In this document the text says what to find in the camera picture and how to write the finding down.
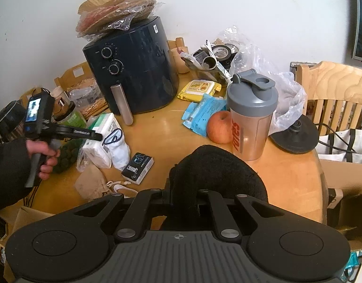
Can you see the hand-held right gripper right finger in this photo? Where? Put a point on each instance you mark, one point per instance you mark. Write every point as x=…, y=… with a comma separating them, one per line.
x=207, y=200

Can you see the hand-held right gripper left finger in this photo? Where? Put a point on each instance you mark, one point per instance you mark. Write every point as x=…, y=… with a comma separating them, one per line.
x=166, y=197

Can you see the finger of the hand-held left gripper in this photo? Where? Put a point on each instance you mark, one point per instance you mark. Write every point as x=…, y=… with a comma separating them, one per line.
x=86, y=132

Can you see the white tissue pack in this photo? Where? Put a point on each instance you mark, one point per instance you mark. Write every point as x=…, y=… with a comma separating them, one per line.
x=95, y=150

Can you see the black knit hat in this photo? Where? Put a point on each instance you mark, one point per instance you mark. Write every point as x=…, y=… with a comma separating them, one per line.
x=216, y=171

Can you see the white cloth with navy loop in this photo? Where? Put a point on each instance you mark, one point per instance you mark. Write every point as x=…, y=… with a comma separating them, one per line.
x=119, y=153

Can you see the small black pack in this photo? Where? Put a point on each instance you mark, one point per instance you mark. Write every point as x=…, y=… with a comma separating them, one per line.
x=138, y=166

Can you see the person's left forearm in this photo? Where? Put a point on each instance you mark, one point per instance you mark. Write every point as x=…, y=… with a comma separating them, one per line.
x=7, y=171

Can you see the person's left hand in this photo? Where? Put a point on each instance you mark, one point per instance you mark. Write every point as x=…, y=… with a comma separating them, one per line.
x=51, y=159

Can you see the brown jar beige lid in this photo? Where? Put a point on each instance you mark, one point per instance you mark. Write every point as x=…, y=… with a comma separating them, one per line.
x=61, y=101

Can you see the wooden chair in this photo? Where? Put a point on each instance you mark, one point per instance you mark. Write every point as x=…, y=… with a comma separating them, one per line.
x=66, y=76
x=331, y=79

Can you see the apple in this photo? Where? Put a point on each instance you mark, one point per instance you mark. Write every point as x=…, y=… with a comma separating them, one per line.
x=217, y=128

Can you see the dark blue air fryer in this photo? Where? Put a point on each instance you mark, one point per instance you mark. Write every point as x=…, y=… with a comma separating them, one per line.
x=139, y=73

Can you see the clear shaker bottle grey lid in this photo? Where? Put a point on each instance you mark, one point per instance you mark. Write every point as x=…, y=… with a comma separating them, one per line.
x=251, y=123

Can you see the blue wipes packet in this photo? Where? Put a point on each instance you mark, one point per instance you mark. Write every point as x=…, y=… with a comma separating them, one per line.
x=201, y=112

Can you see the black kettle base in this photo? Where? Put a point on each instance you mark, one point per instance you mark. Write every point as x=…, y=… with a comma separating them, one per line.
x=298, y=138

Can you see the yellow wet wipes pack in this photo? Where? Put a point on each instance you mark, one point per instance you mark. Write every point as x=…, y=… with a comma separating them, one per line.
x=198, y=90

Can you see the pale wooden container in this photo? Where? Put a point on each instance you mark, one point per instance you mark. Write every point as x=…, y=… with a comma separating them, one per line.
x=181, y=64

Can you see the container of tools and tape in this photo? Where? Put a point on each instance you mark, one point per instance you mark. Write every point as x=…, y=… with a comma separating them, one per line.
x=204, y=72

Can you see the bagged stack of paper liners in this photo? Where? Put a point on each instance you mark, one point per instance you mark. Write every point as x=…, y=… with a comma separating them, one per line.
x=116, y=6

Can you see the clear plastic bag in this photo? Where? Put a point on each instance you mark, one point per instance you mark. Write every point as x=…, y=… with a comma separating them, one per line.
x=287, y=88

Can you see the plain cardboard box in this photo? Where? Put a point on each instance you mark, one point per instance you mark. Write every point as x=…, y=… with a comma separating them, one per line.
x=346, y=177

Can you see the metal tube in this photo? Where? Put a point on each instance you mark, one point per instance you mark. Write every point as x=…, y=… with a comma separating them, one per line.
x=212, y=57

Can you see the black tape roll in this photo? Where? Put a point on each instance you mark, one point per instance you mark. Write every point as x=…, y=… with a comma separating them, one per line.
x=229, y=59

